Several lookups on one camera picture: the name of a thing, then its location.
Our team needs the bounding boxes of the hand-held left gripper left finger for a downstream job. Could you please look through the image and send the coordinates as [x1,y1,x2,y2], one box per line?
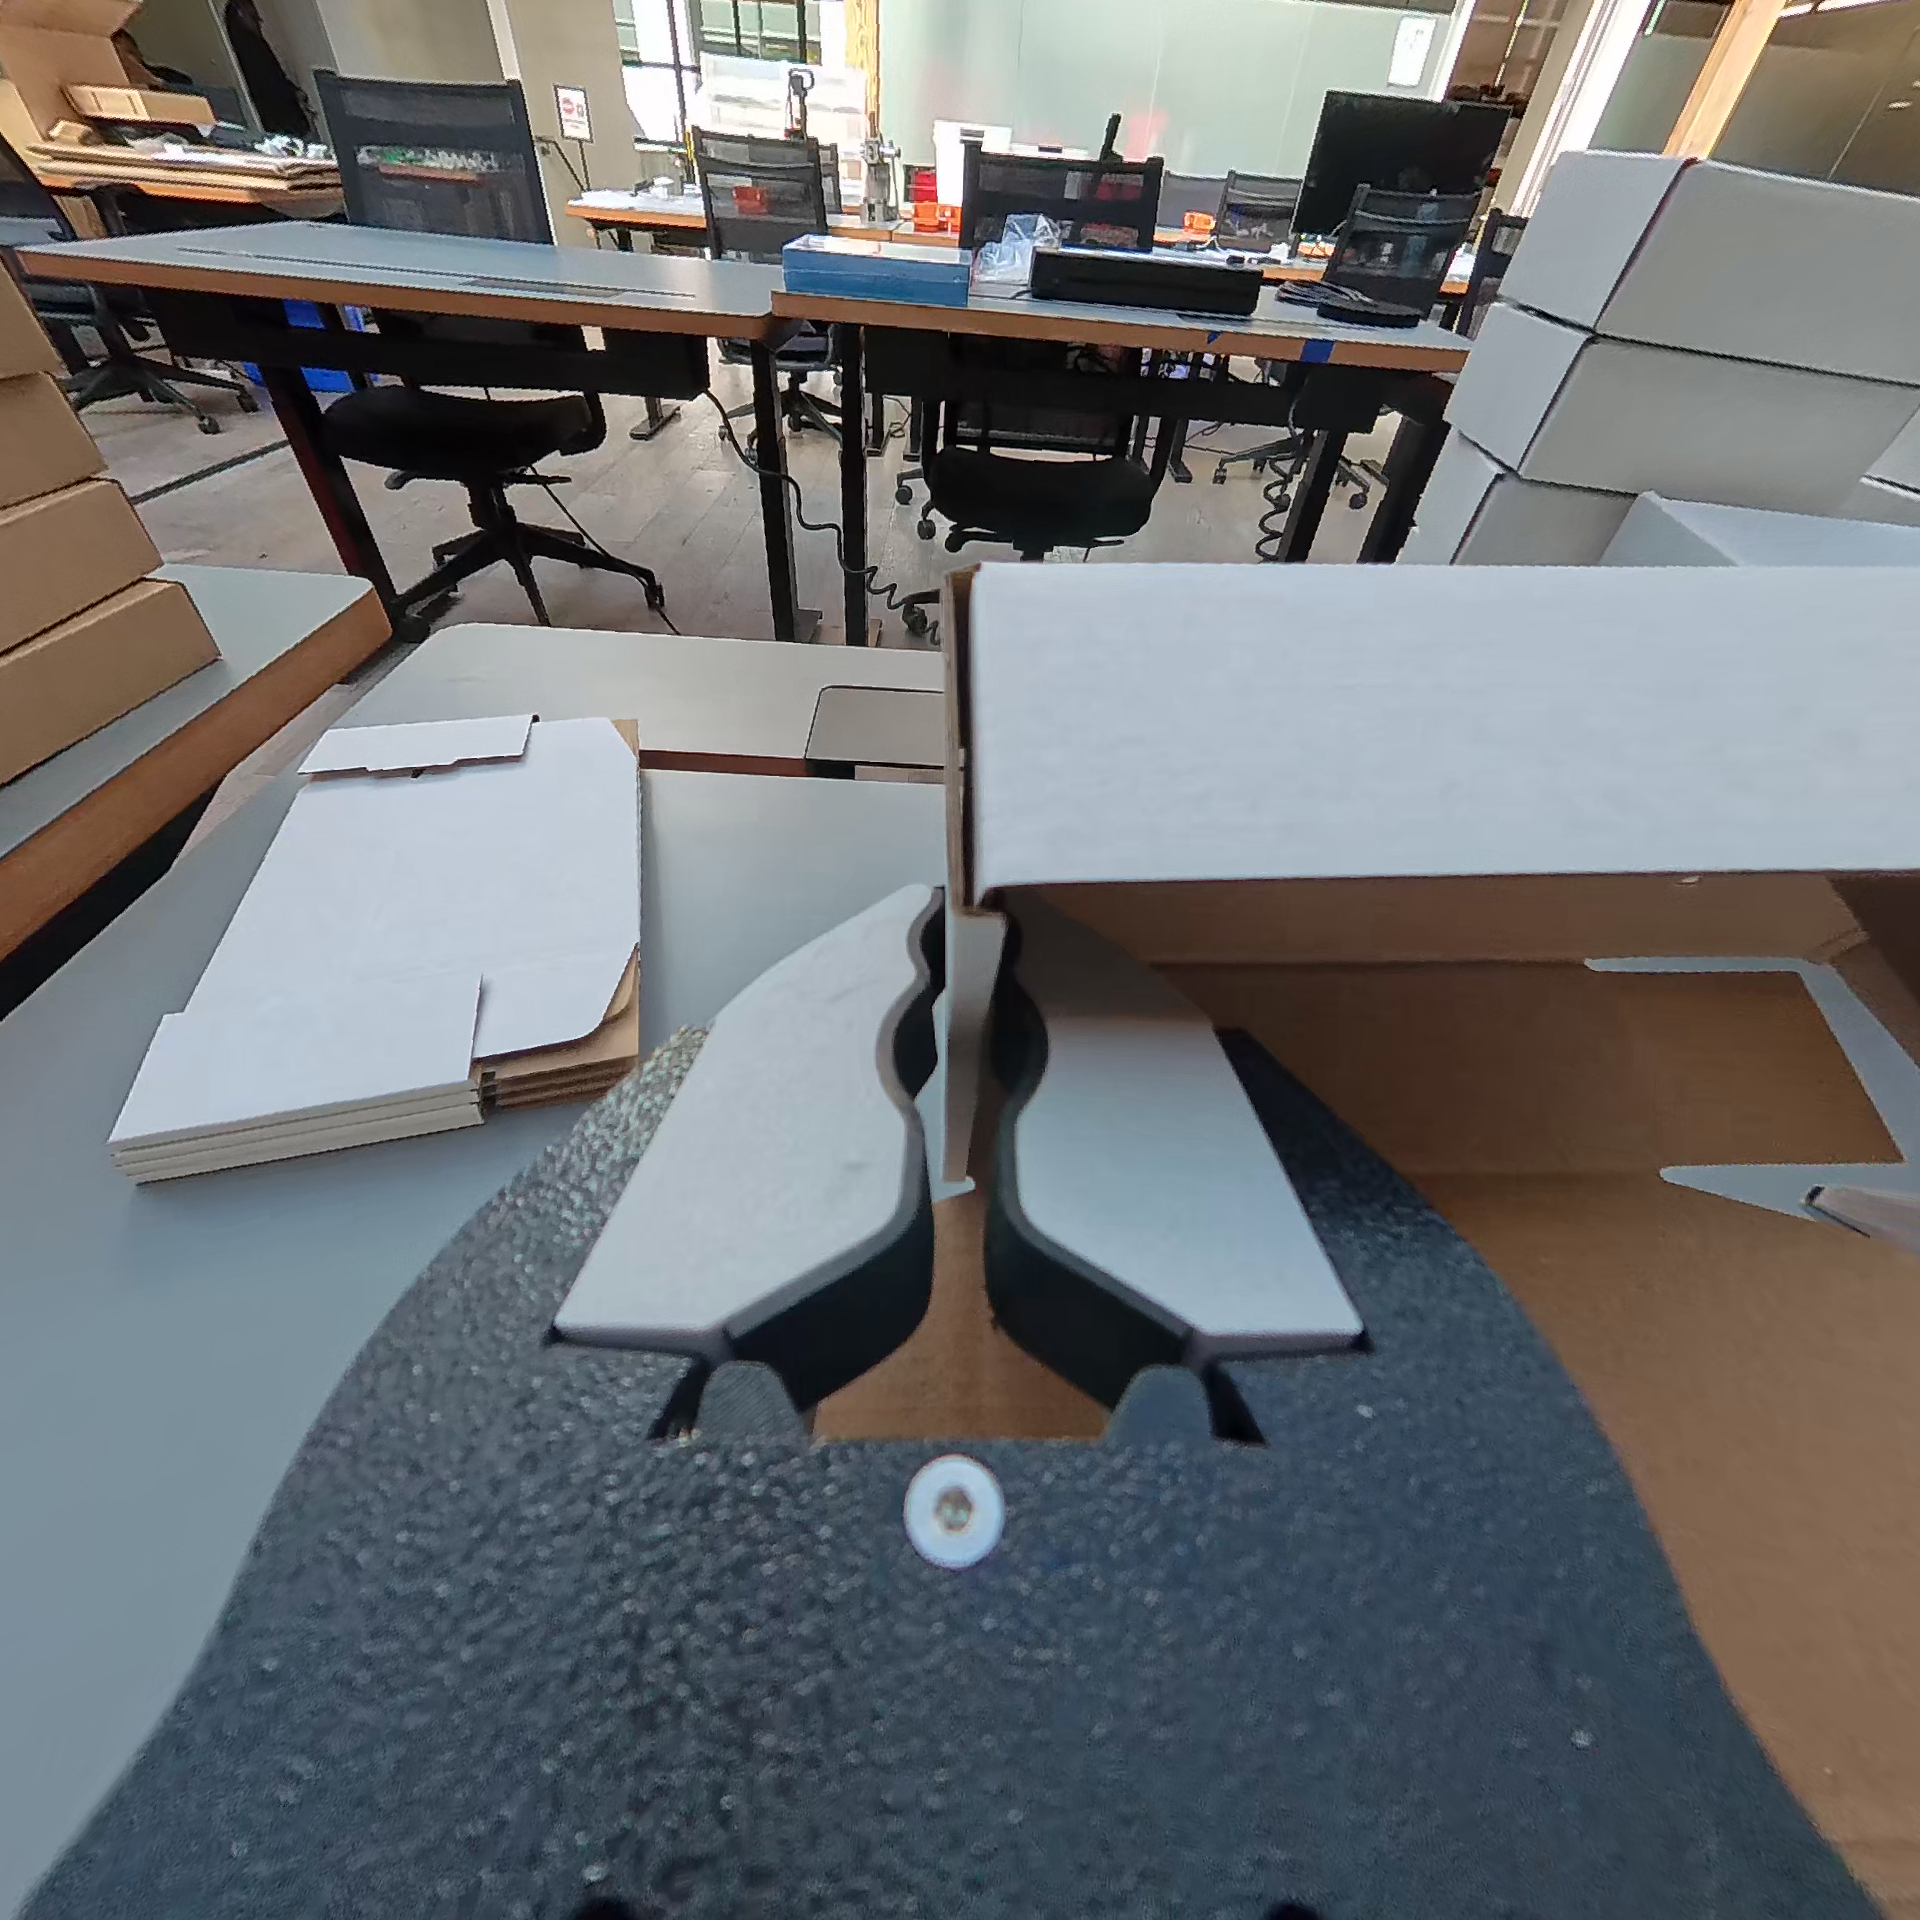
[553,882,954,1411]

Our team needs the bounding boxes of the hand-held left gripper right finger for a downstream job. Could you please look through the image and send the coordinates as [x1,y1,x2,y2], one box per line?
[985,897,1368,1416]

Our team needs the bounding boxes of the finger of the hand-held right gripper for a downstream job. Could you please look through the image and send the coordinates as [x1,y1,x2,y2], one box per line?
[1801,1183,1920,1261]

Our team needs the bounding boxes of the white cardboard box brown inside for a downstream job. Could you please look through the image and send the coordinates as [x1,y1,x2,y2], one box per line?
[811,563,1920,1920]

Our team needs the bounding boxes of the flat blue box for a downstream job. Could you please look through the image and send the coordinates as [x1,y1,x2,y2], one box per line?
[781,232,978,313]

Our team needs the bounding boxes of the pile of flat white cardboard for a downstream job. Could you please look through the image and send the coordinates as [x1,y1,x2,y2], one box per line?
[108,714,648,1188]

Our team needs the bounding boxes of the black mesh-back office chair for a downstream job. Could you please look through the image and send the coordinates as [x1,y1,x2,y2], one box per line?
[313,68,666,631]

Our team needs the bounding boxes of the grey desk black legs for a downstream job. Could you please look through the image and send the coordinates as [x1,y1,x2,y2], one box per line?
[13,222,778,645]
[768,277,1476,650]

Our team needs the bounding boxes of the blue storage bin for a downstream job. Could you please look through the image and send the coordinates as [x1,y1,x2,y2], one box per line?
[240,297,375,396]

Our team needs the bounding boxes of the flat black device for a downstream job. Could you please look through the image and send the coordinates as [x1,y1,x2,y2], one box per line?
[1026,244,1267,320]

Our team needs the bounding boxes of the stack of white boxes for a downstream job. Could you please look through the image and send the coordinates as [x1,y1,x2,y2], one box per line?
[1399,147,1920,573]

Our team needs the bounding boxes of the black computer monitor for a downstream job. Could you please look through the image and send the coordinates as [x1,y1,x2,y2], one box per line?
[1291,87,1518,251]

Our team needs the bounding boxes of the pile of flat brown cardboard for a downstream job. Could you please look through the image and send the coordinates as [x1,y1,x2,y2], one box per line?
[30,83,348,190]

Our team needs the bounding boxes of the grey desk cable hatch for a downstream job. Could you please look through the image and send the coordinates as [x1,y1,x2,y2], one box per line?
[804,683,951,781]

